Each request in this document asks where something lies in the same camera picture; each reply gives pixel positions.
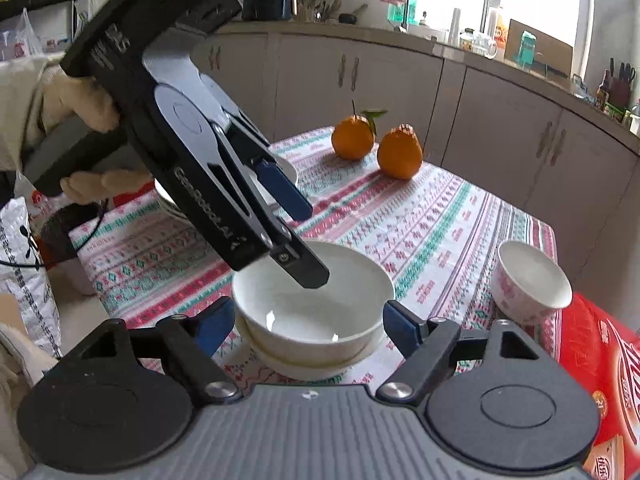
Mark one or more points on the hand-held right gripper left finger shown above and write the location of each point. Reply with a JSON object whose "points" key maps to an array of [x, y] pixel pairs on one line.
{"points": [[215, 327]]}

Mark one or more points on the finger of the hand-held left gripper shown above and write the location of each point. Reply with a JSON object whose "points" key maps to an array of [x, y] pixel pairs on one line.
{"points": [[305, 270], [282, 187]]}

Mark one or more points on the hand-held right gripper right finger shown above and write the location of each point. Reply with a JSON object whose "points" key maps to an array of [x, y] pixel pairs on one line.
{"points": [[401, 329]]}

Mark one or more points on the white fruit-print plate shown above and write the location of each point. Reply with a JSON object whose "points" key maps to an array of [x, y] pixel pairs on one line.
{"points": [[289, 172], [169, 207]]}

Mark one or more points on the wide white bowl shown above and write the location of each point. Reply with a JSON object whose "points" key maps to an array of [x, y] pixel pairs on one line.
{"points": [[310, 367], [310, 305]]}

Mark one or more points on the person's left forearm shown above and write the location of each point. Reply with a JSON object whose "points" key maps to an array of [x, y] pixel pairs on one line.
{"points": [[20, 110]]}

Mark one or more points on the person's left hand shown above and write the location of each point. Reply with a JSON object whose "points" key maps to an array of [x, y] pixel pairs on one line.
{"points": [[75, 97]]}

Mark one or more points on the orange with leaf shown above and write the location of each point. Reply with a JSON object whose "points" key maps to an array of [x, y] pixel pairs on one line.
{"points": [[352, 137]]}

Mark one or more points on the patterned striped tablecloth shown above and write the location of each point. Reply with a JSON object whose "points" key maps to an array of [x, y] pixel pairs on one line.
{"points": [[425, 240]]}

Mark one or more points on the knobbly orange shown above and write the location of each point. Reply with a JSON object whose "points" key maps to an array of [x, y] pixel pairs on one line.
{"points": [[399, 155]]}

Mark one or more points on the small white pink-print bowl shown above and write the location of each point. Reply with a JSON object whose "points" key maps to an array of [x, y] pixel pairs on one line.
{"points": [[530, 280]]}

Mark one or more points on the white plastic bag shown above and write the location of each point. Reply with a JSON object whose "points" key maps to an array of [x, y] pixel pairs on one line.
{"points": [[20, 35]]}

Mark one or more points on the utensil holder with utensils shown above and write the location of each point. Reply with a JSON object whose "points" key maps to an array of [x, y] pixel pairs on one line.
{"points": [[317, 7]]}

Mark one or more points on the white woven sack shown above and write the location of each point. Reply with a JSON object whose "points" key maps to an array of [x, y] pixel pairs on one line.
{"points": [[25, 280]]}

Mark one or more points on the red printed carton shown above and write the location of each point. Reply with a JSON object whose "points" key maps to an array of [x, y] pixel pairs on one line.
{"points": [[605, 360]]}

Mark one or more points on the teal soap bottle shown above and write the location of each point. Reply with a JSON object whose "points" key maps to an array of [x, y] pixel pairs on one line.
{"points": [[397, 14]]}

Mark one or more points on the white kitchen countertop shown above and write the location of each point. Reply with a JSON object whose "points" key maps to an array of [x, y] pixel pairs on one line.
{"points": [[450, 57]]}

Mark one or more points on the white kitchen base cabinet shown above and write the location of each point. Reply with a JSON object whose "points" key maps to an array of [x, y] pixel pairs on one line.
{"points": [[490, 135]]}

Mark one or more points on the small lidded glass jar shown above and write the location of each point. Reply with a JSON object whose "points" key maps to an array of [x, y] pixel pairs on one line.
{"points": [[467, 40]]}

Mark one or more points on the glass mug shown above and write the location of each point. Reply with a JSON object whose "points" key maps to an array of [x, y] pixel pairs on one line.
{"points": [[485, 46]]}

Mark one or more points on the orange snack packet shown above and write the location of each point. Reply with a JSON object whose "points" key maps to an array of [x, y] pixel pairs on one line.
{"points": [[500, 27]]}

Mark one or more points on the cardboard box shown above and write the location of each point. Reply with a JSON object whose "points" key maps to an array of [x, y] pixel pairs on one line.
{"points": [[550, 52]]}

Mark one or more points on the dark sauce bottle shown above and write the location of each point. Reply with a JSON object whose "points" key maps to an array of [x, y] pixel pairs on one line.
{"points": [[602, 92]]}

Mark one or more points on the knife block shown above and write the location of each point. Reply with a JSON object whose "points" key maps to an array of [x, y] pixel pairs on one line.
{"points": [[621, 87]]}

